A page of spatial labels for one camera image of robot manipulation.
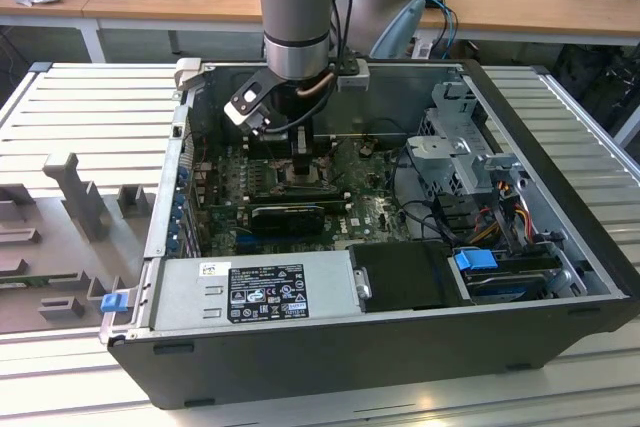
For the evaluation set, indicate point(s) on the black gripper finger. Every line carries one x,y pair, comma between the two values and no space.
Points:
303,167

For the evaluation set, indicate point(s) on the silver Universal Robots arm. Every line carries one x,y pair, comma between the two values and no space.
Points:
295,12

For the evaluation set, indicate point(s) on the metal CPU socket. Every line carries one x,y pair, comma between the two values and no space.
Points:
275,179

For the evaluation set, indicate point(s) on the blue expansion slot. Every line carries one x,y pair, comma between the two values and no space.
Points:
245,237

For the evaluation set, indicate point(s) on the black graphics card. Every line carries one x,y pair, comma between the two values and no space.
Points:
287,221

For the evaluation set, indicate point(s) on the black coin cell holder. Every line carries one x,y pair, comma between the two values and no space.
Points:
367,148

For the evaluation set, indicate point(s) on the green motherboard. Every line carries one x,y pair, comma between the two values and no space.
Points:
370,207

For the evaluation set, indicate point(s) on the grey plastic case latch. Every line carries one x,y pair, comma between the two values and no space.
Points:
189,72

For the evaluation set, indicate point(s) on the silver metal drive cage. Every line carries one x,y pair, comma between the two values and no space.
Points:
440,152

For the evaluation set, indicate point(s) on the white labelled box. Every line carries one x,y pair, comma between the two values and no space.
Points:
422,49

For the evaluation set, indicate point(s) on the pale blue teach pendant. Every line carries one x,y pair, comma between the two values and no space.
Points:
405,17

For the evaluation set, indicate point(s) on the black plastic shroud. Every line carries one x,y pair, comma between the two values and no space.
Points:
405,277

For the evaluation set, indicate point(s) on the silver power supply unit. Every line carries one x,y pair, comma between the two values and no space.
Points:
190,297

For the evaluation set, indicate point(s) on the black open PC case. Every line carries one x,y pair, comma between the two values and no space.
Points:
300,362

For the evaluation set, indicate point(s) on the blue disk carrier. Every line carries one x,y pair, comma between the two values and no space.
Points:
475,261

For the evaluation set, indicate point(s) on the blue plastic latch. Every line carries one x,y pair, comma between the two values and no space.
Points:
113,304

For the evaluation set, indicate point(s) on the hard disk drive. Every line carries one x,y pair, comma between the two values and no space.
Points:
505,289

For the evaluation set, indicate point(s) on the grey parts rack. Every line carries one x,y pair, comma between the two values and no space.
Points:
60,227

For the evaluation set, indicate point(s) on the green RAM stick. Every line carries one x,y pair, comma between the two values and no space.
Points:
30,281

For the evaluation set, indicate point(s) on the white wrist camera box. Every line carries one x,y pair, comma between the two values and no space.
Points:
235,112
352,83

